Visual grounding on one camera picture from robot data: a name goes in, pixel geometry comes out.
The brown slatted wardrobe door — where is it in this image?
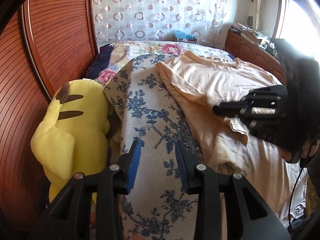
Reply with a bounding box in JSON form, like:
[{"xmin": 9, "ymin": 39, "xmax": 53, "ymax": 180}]
[{"xmin": 1, "ymin": 0, "xmax": 97, "ymax": 231}]

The pink floral quilt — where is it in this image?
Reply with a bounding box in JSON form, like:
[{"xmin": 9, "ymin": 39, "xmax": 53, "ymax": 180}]
[{"xmin": 94, "ymin": 41, "xmax": 234, "ymax": 86}]

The black cable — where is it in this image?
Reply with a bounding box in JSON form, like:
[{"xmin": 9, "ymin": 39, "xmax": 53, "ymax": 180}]
[{"xmin": 287, "ymin": 139, "xmax": 318, "ymax": 233}]

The white circle-pattern curtain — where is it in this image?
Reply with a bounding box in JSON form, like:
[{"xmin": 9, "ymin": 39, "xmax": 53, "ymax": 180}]
[{"xmin": 92, "ymin": 0, "xmax": 231, "ymax": 47}]

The beige printed t-shirt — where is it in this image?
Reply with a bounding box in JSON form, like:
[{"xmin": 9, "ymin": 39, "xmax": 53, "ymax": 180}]
[{"xmin": 156, "ymin": 51, "xmax": 308, "ymax": 226}]

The clutter on cabinet top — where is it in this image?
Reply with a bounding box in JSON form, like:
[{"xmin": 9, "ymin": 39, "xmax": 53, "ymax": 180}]
[{"xmin": 229, "ymin": 22, "xmax": 277, "ymax": 56}]

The navy blue blanket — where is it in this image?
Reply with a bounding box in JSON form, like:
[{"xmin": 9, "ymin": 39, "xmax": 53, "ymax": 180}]
[{"xmin": 85, "ymin": 44, "xmax": 114, "ymax": 80}]

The brown wooden side cabinet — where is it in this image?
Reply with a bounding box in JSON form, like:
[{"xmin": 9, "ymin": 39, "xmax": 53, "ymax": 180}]
[{"xmin": 224, "ymin": 30, "xmax": 286, "ymax": 84}]

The blue floral white sheet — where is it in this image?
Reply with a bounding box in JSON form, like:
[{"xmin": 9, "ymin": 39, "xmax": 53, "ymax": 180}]
[{"xmin": 105, "ymin": 54, "xmax": 203, "ymax": 239}]

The blue tissue pack box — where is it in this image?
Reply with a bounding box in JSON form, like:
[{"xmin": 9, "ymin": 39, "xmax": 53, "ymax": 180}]
[{"xmin": 173, "ymin": 30, "xmax": 197, "ymax": 44}]

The yellow plush toy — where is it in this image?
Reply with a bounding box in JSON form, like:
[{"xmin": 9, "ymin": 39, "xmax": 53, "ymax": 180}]
[{"xmin": 30, "ymin": 80, "xmax": 110, "ymax": 201}]

